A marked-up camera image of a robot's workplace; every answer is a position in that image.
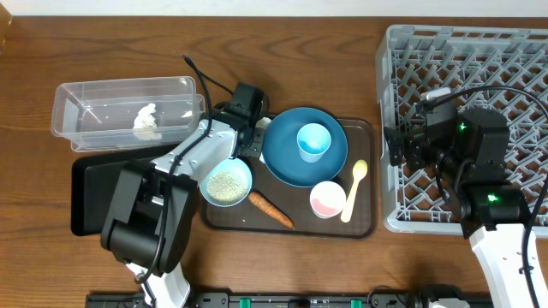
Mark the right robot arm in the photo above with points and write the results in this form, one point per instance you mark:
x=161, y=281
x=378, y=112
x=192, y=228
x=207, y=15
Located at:
x=466, y=150

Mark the light blue cup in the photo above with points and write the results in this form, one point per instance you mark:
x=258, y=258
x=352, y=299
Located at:
x=313, y=141

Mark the pink and white cup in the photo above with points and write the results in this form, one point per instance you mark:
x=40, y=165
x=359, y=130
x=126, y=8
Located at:
x=327, y=199

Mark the white tissue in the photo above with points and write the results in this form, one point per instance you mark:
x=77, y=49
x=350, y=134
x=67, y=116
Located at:
x=263, y=123

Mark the yellow plastic spoon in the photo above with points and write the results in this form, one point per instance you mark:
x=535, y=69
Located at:
x=359, y=172

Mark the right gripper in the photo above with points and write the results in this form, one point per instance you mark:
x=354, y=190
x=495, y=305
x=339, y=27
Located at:
x=415, y=139

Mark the light blue rice bowl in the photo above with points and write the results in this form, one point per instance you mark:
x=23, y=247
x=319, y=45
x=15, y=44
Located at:
x=228, y=184

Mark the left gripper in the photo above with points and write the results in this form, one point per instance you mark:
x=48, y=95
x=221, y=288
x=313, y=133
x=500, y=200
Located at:
x=258, y=140

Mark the brown serving tray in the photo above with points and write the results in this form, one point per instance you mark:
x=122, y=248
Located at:
x=294, y=201

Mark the clear plastic bin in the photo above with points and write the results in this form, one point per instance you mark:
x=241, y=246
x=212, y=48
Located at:
x=99, y=115

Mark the dark blue plate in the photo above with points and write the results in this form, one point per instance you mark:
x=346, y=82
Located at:
x=281, y=150

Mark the orange carrot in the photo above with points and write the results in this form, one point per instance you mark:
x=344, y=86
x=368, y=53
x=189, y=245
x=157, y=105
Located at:
x=270, y=209

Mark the white crumpled paper in bin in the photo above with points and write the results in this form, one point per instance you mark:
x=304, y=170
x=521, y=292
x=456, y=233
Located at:
x=145, y=124

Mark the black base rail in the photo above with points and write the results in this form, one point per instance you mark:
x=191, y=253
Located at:
x=381, y=298

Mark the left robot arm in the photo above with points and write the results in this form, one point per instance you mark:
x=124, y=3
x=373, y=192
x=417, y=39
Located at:
x=148, y=223

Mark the grey dishwasher rack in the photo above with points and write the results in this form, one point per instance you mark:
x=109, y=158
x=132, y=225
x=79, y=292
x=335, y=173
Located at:
x=413, y=59

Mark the black bin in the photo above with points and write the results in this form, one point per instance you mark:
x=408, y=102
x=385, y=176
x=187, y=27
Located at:
x=94, y=181

